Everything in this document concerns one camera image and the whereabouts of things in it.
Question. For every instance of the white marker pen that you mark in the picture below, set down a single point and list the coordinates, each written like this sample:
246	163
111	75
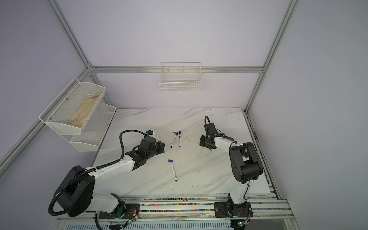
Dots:
174	171
180	142
174	139

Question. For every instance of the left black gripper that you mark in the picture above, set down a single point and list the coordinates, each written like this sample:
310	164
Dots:
160	146

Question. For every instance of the beige cloth in basket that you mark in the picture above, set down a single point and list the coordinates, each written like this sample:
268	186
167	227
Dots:
81	114

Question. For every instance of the aluminium rail base frame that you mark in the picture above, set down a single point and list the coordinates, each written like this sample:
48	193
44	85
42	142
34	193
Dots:
165	202

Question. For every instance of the white wire wall basket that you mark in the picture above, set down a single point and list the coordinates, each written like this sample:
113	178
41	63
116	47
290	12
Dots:
179	77

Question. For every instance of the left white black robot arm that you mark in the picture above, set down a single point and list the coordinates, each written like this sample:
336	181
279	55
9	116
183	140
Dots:
77	192

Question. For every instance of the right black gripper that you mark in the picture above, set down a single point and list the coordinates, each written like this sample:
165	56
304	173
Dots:
202	142

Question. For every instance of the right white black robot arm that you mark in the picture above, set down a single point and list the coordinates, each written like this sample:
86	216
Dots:
246	168

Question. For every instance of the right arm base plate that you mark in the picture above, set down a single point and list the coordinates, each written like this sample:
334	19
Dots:
230	210

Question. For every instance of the upper white mesh shelf basket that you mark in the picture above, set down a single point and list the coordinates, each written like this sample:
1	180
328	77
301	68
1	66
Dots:
57	114

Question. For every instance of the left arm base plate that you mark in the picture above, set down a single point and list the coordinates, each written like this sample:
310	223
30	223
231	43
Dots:
125	212

